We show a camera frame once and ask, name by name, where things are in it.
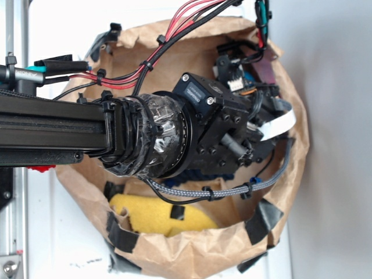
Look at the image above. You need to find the aluminium extrusion rail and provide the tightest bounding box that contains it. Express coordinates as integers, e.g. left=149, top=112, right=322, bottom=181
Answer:
left=1, top=1, right=29, bottom=278

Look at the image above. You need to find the brown paper bag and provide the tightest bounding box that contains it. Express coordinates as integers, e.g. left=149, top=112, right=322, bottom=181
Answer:
left=56, top=16, right=310, bottom=278

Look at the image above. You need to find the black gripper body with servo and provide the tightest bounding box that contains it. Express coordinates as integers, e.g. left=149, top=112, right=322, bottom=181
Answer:
left=173, top=41, right=292, bottom=176

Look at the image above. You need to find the red and black wire bundle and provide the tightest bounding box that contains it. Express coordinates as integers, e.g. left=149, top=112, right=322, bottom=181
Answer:
left=52, top=0, right=245, bottom=101

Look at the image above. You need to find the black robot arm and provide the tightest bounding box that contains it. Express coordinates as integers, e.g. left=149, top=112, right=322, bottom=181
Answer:
left=1, top=53, right=296, bottom=185

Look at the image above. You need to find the yellow sponge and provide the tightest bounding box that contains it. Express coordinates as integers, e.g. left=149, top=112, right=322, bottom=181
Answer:
left=109, top=194, right=218, bottom=237

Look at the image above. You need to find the grey braided cable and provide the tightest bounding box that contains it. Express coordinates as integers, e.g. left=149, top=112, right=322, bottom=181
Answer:
left=145, top=138, right=294, bottom=202

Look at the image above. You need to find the white flat ribbon cable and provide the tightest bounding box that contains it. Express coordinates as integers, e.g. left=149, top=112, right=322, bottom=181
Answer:
left=259, top=102, right=297, bottom=142

